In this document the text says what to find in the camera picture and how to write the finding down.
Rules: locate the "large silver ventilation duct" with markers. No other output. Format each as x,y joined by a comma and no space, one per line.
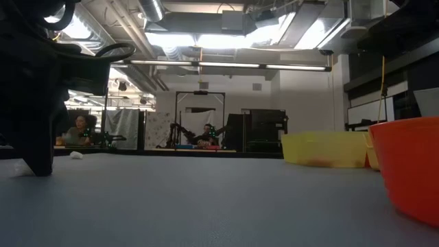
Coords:
99,34

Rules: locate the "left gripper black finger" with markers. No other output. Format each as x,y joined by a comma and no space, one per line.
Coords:
37,137

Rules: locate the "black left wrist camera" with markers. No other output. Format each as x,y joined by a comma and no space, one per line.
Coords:
87,77

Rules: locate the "small silver ventilation duct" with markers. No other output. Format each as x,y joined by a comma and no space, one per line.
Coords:
152,8

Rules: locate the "red slotted plastic basket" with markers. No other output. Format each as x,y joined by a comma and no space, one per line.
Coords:
367,162

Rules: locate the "translucent yellow plastic tray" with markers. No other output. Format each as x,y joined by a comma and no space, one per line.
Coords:
326,147

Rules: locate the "long ceiling light strip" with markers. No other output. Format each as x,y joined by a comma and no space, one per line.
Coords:
226,64

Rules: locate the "whiteboard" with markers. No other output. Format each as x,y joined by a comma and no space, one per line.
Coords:
367,111

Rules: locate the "grey ceiling unit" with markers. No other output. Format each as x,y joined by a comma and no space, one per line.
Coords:
232,20

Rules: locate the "black background robot arm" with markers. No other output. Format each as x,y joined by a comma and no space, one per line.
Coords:
109,139
178,130
221,132

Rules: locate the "white rectangular duct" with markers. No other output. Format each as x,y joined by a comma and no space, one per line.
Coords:
308,31

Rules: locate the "orange-red round plastic bowl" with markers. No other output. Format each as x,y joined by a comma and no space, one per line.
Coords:
411,171

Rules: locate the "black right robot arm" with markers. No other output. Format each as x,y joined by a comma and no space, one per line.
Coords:
411,20

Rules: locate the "person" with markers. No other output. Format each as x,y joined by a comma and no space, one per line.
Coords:
79,132
207,135

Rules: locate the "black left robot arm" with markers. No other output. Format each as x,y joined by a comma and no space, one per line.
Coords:
20,17

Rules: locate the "grey cloth cover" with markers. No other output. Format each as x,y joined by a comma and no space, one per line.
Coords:
121,127

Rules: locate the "white ghost figure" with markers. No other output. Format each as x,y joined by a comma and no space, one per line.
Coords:
76,155

